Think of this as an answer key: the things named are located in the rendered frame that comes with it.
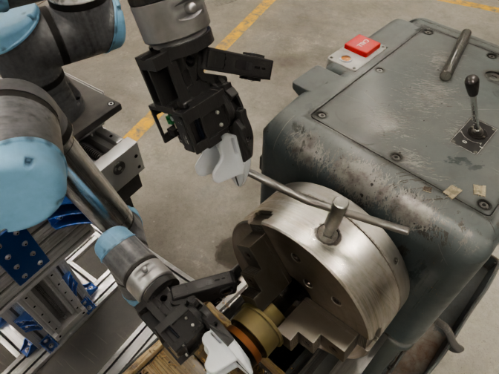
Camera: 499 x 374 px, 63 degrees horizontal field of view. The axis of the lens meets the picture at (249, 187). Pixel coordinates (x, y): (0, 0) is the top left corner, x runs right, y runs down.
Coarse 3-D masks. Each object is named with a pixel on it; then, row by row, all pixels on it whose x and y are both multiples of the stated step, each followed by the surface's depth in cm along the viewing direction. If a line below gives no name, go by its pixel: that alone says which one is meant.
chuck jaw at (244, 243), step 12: (264, 216) 69; (252, 228) 70; (252, 240) 67; (264, 240) 67; (252, 252) 66; (264, 252) 67; (276, 252) 69; (252, 264) 68; (264, 264) 67; (276, 264) 68; (252, 276) 66; (264, 276) 67; (276, 276) 68; (288, 276) 70; (252, 288) 68; (264, 288) 67; (276, 288) 68; (252, 300) 66; (264, 300) 67
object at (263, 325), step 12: (240, 312) 68; (252, 312) 66; (264, 312) 67; (276, 312) 67; (240, 324) 66; (252, 324) 65; (264, 324) 65; (276, 324) 67; (240, 336) 64; (252, 336) 64; (264, 336) 64; (276, 336) 65; (252, 348) 63; (264, 348) 64; (252, 360) 63
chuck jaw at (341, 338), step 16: (304, 304) 69; (288, 320) 67; (304, 320) 67; (320, 320) 66; (336, 320) 66; (288, 336) 65; (304, 336) 65; (320, 336) 65; (336, 336) 64; (352, 336) 64; (336, 352) 65
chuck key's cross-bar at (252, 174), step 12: (264, 180) 57; (288, 192) 57; (312, 204) 57; (324, 204) 57; (348, 216) 56; (360, 216) 56; (372, 216) 56; (384, 228) 56; (396, 228) 55; (408, 228) 55
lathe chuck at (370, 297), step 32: (288, 224) 64; (320, 224) 63; (352, 224) 64; (288, 256) 66; (320, 256) 60; (352, 256) 61; (320, 288) 64; (352, 288) 59; (384, 288) 63; (352, 320) 63; (384, 320) 64; (352, 352) 70
